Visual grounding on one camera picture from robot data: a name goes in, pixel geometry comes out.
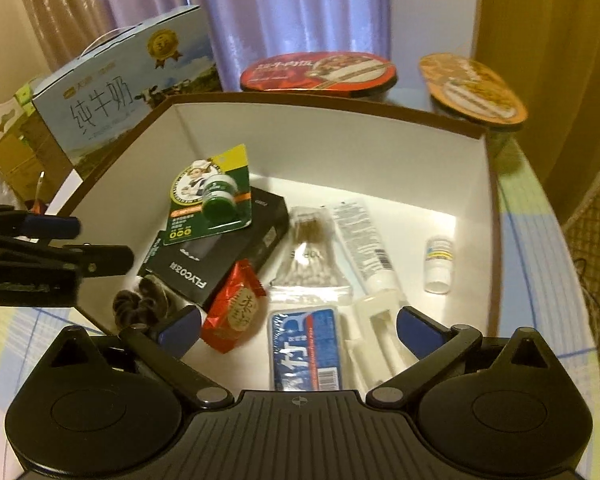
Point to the dark hair scrunchie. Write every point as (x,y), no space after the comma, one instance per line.
(140,305)

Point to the white tube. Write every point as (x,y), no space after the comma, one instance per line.
(365,245)

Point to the black shaver box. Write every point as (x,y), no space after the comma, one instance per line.
(215,255)

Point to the plain cardboard carton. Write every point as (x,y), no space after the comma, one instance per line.
(10,155)

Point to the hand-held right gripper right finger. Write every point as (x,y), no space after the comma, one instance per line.
(410,330)

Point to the checkered cloth desktop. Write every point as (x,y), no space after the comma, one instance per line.
(540,270)

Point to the blue floss pick pack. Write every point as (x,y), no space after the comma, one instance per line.
(302,350)

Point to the white hair clip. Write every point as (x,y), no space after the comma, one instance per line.
(380,320)

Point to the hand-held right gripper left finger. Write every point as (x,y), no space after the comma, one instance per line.
(180,332)

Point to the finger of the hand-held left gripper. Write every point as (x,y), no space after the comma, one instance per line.
(50,226)
(95,259)

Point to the red lid noodle bowl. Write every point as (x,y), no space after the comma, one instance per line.
(320,72)

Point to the blue milk carton case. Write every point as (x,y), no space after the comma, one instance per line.
(110,100)

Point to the cotton swab bag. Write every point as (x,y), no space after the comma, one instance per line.
(310,260)

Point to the orange lid noodle bowl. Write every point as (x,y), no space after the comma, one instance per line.
(472,87)

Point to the brown cardboard box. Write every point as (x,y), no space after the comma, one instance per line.
(430,185)

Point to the small white bottle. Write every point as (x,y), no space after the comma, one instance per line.
(439,265)

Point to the green blister card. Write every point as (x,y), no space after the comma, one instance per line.
(205,195)

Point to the red snack packet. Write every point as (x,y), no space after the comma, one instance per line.
(235,310)

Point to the quilted cover chair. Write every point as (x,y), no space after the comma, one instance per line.
(597,240)

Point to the purple curtain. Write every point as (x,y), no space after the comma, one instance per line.
(290,10)

